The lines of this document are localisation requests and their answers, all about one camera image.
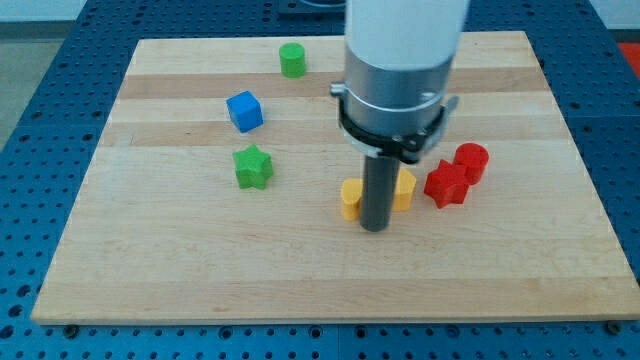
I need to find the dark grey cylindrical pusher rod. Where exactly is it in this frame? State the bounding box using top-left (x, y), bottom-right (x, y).
top-left (360, 157), bottom-right (399, 232)

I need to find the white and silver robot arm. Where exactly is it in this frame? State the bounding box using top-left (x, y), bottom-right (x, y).
top-left (330, 0), bottom-right (470, 232)

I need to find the red star block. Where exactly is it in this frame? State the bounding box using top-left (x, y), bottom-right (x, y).
top-left (423, 159), bottom-right (470, 209)

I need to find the green star block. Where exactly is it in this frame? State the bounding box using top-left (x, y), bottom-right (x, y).
top-left (232, 144), bottom-right (274, 190)

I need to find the yellow pentagon block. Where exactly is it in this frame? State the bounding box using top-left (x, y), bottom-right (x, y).
top-left (392, 168), bottom-right (417, 212)

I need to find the yellow heart block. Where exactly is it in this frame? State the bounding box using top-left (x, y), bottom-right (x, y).
top-left (340, 178), bottom-right (363, 221)

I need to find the red cylinder block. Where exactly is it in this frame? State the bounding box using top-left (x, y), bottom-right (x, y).
top-left (454, 143), bottom-right (490, 185)

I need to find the green cylinder block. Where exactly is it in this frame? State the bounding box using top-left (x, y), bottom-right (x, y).
top-left (279, 42), bottom-right (306, 78)

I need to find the blue cube block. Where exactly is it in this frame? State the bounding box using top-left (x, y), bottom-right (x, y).
top-left (226, 91), bottom-right (264, 133)

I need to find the light wooden board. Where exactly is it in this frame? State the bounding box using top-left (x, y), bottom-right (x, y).
top-left (31, 32), bottom-right (639, 325)

